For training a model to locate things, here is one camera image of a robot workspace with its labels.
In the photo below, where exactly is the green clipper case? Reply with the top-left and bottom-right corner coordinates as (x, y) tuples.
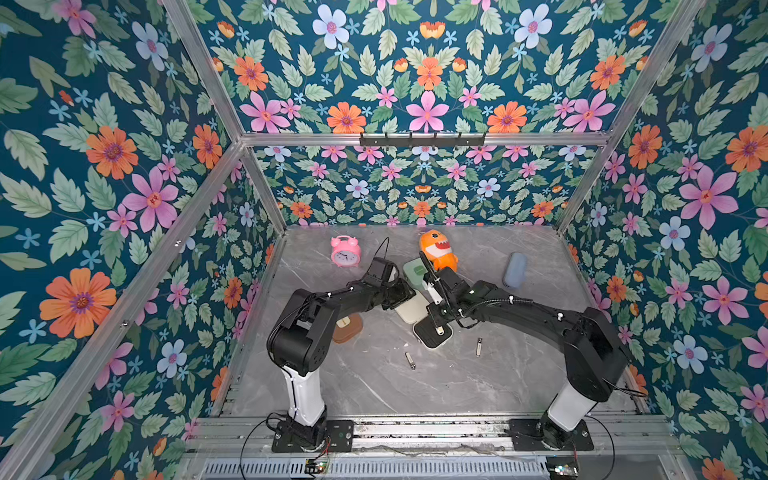
(403, 258), (427, 292)

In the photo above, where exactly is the cream clipper case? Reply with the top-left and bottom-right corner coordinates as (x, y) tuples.
(395, 292), (453, 350)

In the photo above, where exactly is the brown clipper case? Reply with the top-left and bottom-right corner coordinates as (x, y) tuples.
(332, 313), (363, 344)

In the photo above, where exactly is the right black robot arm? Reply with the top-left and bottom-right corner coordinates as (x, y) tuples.
(422, 268), (629, 450)

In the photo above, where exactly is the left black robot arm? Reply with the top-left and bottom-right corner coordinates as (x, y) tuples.
(266, 279), (416, 450)

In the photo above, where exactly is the orange shark plush toy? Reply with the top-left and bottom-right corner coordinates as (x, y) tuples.
(419, 230), (458, 273)

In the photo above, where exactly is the blue closed case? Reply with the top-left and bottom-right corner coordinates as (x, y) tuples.
(503, 252), (528, 289)

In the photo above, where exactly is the pink alarm clock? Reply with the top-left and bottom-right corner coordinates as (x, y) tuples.
(330, 235), (361, 268)

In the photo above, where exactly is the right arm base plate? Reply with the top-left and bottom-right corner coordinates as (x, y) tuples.
(506, 419), (594, 452)

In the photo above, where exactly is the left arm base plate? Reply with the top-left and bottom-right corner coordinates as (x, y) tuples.
(271, 419), (355, 453)

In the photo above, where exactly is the black wall hook rail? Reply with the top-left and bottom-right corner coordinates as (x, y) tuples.
(358, 132), (486, 149)

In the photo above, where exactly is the white vented cable duct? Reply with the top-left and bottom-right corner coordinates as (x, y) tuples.
(201, 457), (550, 479)

